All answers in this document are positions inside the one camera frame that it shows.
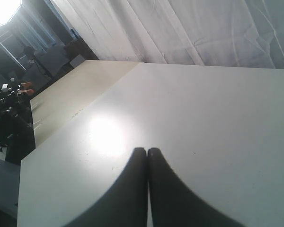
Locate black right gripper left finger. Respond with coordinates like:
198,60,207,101
67,148,149,227

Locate beige adjacent table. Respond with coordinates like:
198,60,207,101
31,60,138,146

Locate white backdrop curtain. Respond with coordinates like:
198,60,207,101
53,0,284,69

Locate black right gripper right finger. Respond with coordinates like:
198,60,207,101
148,148,243,227

